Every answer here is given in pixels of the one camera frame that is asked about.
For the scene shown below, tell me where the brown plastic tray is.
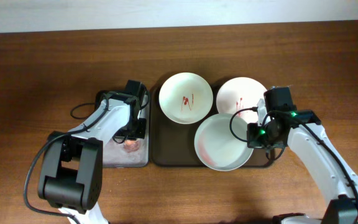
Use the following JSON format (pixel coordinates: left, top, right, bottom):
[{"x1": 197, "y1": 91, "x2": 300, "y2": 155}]
[{"x1": 149, "y1": 83, "x2": 275, "y2": 168}]

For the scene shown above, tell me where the small black soapy tray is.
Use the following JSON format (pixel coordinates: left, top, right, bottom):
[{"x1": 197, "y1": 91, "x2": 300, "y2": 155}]
[{"x1": 103, "y1": 93, "x2": 150, "y2": 168}]

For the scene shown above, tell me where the green and orange sponge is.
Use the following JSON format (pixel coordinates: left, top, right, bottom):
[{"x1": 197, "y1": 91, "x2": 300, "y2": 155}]
[{"x1": 124, "y1": 140, "x2": 141, "y2": 153}]

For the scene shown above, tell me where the pale grey plate front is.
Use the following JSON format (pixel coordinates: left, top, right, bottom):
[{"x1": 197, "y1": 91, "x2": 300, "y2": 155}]
[{"x1": 194, "y1": 114, "x2": 253, "y2": 172}]

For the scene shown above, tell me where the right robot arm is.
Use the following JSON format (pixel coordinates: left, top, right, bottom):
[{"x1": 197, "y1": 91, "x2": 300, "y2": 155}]
[{"x1": 247, "y1": 87, "x2": 358, "y2": 224}]

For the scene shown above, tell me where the pinkish white plate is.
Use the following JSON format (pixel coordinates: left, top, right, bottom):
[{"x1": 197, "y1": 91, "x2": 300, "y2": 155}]
[{"x1": 216, "y1": 77, "x2": 267, "y2": 114}]

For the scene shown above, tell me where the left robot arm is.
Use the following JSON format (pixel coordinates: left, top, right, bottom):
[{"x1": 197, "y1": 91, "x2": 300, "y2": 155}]
[{"x1": 36, "y1": 80, "x2": 148, "y2": 223}]

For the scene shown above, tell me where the cream plate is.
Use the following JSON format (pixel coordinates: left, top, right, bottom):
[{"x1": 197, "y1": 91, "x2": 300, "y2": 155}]
[{"x1": 158, "y1": 72, "x2": 213, "y2": 124}]

